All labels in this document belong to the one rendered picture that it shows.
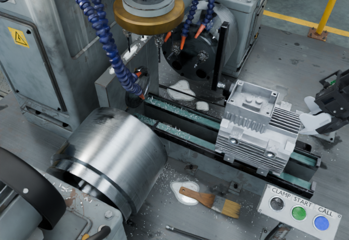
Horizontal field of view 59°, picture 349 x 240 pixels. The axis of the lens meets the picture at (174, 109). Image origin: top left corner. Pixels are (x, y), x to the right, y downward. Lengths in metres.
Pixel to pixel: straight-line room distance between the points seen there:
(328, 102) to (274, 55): 0.93
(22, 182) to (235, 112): 0.55
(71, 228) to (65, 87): 0.45
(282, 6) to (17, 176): 3.45
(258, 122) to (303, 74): 0.73
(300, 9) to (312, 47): 2.03
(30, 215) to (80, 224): 0.13
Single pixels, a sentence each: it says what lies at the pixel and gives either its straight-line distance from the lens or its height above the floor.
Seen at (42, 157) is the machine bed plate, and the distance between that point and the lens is 1.20.
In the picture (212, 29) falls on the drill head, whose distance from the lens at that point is 1.07.
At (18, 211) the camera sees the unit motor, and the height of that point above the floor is 1.31.
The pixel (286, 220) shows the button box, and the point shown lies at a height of 1.05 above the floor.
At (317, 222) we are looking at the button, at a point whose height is 1.07.
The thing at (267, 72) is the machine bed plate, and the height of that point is 0.80.
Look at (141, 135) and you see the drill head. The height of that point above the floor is 1.14.
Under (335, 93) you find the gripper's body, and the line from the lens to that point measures 0.68.
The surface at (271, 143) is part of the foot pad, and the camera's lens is 0.86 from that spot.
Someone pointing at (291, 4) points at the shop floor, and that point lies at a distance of 3.79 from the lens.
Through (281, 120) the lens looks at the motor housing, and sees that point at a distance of 0.88.
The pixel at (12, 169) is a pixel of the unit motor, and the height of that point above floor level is 1.36.
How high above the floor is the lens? 1.74
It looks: 48 degrees down
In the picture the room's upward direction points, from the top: 2 degrees clockwise
